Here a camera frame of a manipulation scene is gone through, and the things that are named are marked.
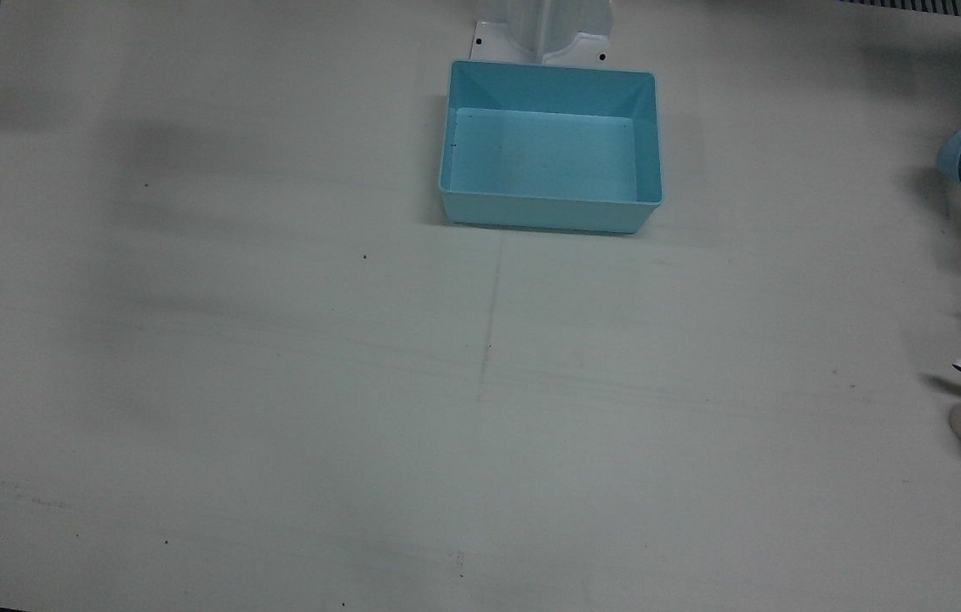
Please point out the grey ribbed panel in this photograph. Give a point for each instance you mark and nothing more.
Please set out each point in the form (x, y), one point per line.
(931, 7)

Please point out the light blue plastic bin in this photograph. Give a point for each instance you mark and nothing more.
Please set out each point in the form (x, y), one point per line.
(548, 153)

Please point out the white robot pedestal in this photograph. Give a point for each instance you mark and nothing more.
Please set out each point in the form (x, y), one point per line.
(531, 25)

